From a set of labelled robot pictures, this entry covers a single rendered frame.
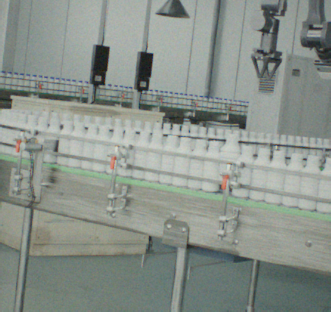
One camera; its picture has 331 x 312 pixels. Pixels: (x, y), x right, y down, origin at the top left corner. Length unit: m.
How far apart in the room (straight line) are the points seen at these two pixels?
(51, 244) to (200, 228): 4.06
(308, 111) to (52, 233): 3.33
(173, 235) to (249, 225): 0.29
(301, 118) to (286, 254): 6.31
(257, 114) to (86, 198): 5.94
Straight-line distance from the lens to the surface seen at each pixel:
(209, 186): 2.93
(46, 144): 3.31
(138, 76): 9.35
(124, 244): 7.29
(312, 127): 9.16
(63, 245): 6.98
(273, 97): 8.90
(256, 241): 2.82
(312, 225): 2.73
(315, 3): 3.37
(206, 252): 3.29
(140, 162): 3.10
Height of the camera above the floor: 1.28
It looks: 3 degrees down
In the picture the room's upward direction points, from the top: 7 degrees clockwise
